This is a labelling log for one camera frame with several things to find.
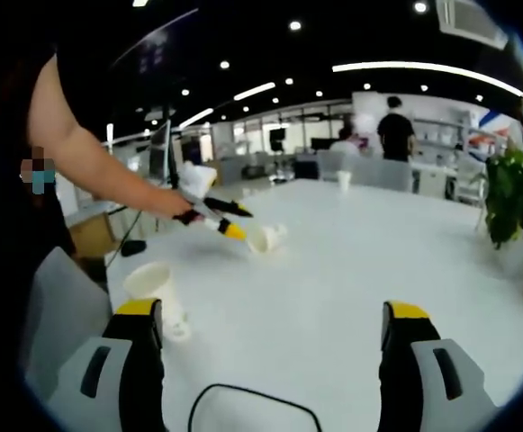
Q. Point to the white table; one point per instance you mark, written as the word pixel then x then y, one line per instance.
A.
pixel 333 270

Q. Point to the ceiling air conditioner unit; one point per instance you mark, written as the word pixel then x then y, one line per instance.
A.
pixel 470 22

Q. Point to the black computer mouse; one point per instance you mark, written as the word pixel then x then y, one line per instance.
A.
pixel 133 248

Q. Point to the grey mesh office chair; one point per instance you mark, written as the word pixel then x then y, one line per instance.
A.
pixel 67 306

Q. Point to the monitor on black stand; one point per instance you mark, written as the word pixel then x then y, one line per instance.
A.
pixel 158 153

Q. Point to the person's dark shirt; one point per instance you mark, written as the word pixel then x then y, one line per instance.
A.
pixel 9 225

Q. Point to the black screen on stand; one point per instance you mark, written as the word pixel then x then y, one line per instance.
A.
pixel 277 140

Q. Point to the stack of nested paper cups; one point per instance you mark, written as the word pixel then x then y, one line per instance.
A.
pixel 148 279

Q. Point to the person's left hand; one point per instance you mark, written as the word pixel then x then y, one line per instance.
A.
pixel 177 206

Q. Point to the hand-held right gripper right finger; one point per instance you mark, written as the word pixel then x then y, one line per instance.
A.
pixel 400 373

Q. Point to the pile of paper cups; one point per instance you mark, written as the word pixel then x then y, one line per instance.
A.
pixel 261 240

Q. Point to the green potted plant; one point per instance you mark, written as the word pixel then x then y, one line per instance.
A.
pixel 513 202

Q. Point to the tall white paper cup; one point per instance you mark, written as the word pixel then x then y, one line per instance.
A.
pixel 344 181

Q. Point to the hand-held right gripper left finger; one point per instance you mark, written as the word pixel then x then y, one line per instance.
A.
pixel 139 369

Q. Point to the curved ceiling light strip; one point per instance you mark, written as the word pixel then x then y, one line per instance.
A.
pixel 423 67

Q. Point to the white display shelving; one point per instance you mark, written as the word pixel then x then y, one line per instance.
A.
pixel 441 139

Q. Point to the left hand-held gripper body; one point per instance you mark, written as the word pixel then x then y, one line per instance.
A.
pixel 198 180

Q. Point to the wooden cabinet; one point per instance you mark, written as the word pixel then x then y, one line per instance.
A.
pixel 94 236

